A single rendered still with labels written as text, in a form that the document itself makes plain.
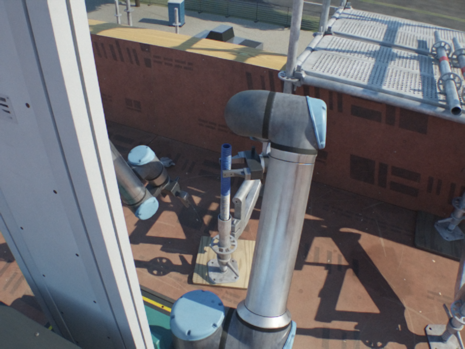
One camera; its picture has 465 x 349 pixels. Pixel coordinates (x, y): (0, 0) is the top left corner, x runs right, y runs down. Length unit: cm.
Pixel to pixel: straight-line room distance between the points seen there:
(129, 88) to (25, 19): 241
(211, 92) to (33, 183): 191
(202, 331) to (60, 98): 72
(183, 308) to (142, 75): 195
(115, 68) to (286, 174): 214
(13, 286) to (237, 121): 158
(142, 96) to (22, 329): 214
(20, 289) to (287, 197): 157
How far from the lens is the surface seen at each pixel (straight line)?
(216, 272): 200
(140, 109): 294
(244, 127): 95
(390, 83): 221
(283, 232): 96
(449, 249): 245
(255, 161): 153
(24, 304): 212
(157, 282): 201
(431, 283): 226
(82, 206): 67
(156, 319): 141
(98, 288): 86
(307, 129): 91
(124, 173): 124
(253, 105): 92
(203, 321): 108
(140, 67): 276
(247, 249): 210
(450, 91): 210
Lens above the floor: 163
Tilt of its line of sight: 39 degrees down
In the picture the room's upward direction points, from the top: 2 degrees clockwise
